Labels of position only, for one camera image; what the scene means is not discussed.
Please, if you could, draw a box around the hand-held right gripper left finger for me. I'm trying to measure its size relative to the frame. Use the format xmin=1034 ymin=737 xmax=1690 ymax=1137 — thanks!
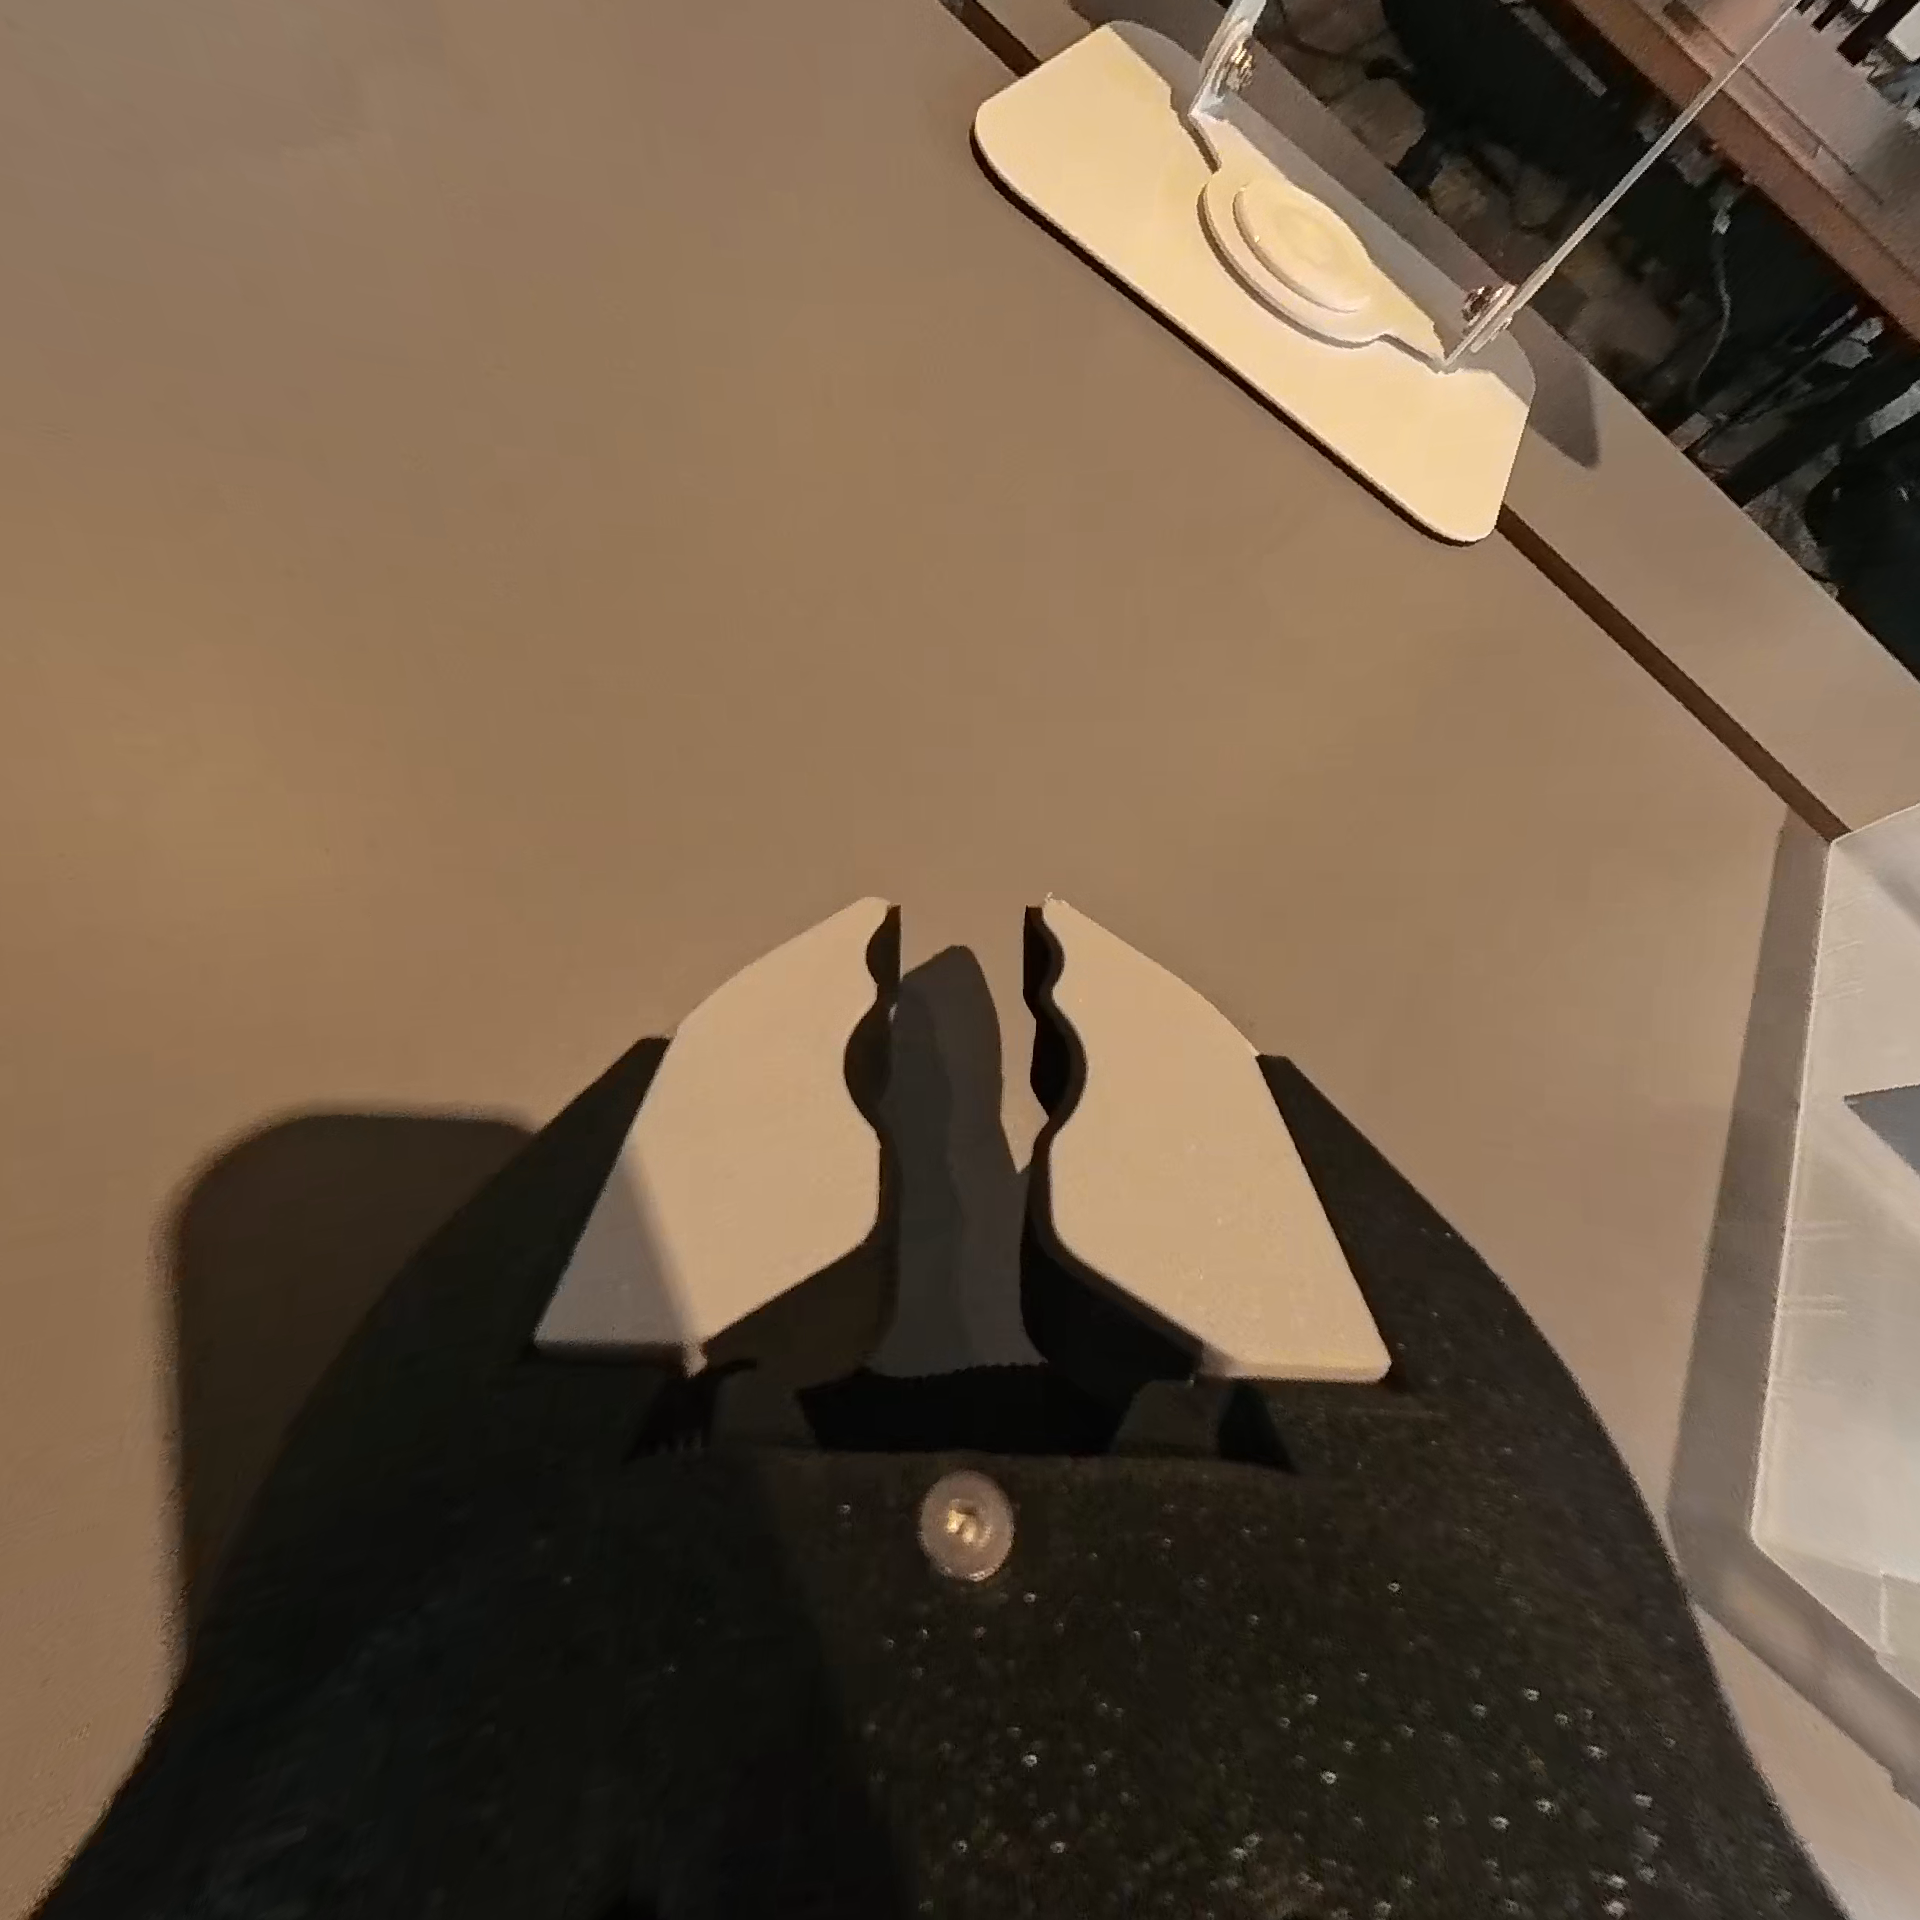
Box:
xmin=532 ymin=895 xmax=906 ymax=1374

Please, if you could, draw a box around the clear plastic bin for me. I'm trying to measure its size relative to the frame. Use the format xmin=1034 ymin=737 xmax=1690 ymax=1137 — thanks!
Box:
xmin=1664 ymin=802 xmax=1920 ymax=1711

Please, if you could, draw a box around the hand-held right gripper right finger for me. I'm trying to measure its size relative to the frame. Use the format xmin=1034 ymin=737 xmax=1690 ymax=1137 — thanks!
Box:
xmin=1024 ymin=895 xmax=1397 ymax=1382

